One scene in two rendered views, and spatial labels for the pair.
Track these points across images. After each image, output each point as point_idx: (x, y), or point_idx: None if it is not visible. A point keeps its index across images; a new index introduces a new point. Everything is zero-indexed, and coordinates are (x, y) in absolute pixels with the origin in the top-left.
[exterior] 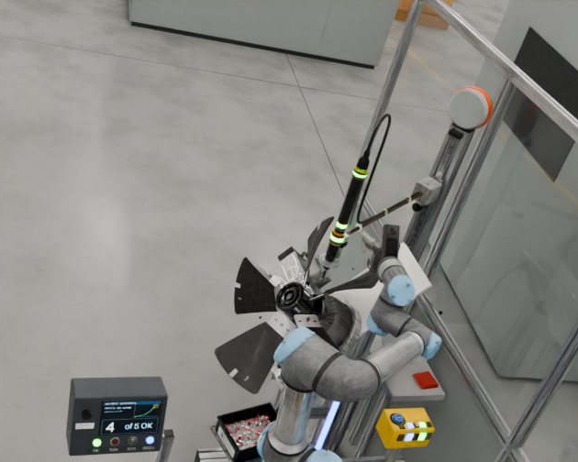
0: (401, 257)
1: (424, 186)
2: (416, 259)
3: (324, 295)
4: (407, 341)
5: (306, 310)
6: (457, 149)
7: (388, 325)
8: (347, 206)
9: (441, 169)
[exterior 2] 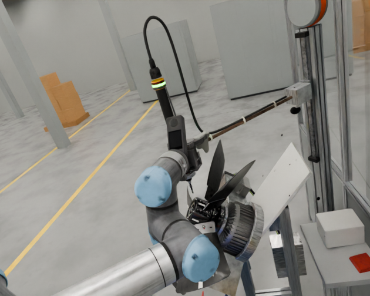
0: (289, 155)
1: (290, 90)
2: (325, 155)
3: (209, 204)
4: (132, 263)
5: (204, 218)
6: (310, 47)
7: (155, 235)
8: (165, 120)
9: (305, 71)
